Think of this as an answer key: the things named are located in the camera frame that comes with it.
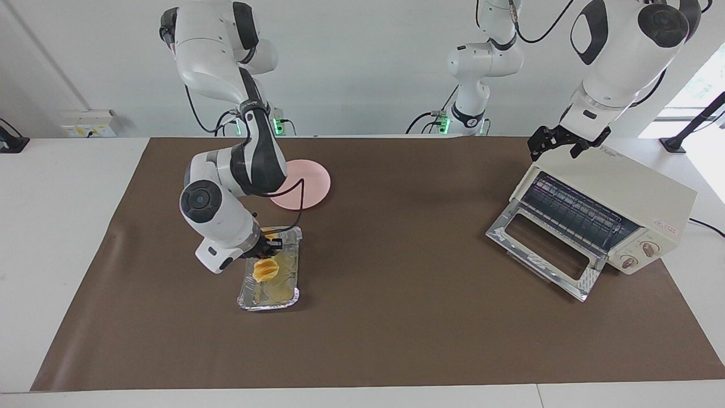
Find pink round plate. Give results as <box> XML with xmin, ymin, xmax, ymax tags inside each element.
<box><xmin>269</xmin><ymin>159</ymin><xmax>331</xmax><ymax>211</ymax></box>

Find black left base cable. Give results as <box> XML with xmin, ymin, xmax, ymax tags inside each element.
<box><xmin>405</xmin><ymin>85</ymin><xmax>459</xmax><ymax>135</ymax></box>

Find cream toaster oven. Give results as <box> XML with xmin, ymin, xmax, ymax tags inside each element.
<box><xmin>510</xmin><ymin>144</ymin><xmax>698</xmax><ymax>276</ymax></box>

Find brown table mat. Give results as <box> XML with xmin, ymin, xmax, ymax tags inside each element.
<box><xmin>30</xmin><ymin>136</ymin><xmax>725</xmax><ymax>393</ymax></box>

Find metal oven rack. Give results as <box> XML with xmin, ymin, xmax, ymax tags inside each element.
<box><xmin>521</xmin><ymin>172</ymin><xmax>641</xmax><ymax>256</ymax></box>

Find black camera stand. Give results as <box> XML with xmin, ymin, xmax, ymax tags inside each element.
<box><xmin>660</xmin><ymin>91</ymin><xmax>725</xmax><ymax>154</ymax></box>

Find black oven power cable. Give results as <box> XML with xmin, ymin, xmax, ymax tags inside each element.
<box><xmin>688</xmin><ymin>218</ymin><xmax>725</xmax><ymax>237</ymax></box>

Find white wall socket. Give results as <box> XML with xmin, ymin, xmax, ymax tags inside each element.
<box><xmin>61</xmin><ymin>110</ymin><xmax>117</xmax><ymax>138</ymax></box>

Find glass oven door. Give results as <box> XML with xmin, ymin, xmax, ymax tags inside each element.
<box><xmin>485</xmin><ymin>199</ymin><xmax>608</xmax><ymax>302</ymax></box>

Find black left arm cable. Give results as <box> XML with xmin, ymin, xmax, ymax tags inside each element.
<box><xmin>507</xmin><ymin>0</ymin><xmax>575</xmax><ymax>45</ymax></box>

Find yellow twisted bread roll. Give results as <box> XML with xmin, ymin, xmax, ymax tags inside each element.
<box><xmin>253</xmin><ymin>227</ymin><xmax>279</xmax><ymax>282</ymax></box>

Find aluminium foil tray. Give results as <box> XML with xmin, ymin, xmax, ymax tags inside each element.
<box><xmin>237</xmin><ymin>226</ymin><xmax>303</xmax><ymax>311</ymax></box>

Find black clamp mount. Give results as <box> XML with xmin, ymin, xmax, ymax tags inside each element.
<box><xmin>0</xmin><ymin>118</ymin><xmax>30</xmax><ymax>154</ymax></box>

